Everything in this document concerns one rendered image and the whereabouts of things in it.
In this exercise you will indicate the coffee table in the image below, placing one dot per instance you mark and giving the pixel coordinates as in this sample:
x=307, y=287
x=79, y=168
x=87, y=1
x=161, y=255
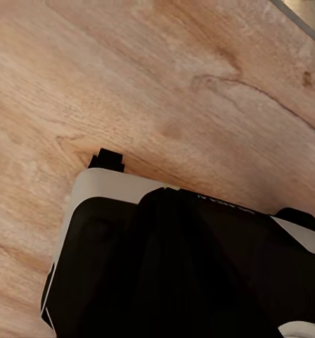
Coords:
x=301, y=12

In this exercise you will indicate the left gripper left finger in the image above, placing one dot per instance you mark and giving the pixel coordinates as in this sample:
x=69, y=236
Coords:
x=107, y=313

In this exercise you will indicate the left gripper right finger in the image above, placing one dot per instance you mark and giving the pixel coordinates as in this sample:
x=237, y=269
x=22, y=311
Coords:
x=233, y=308

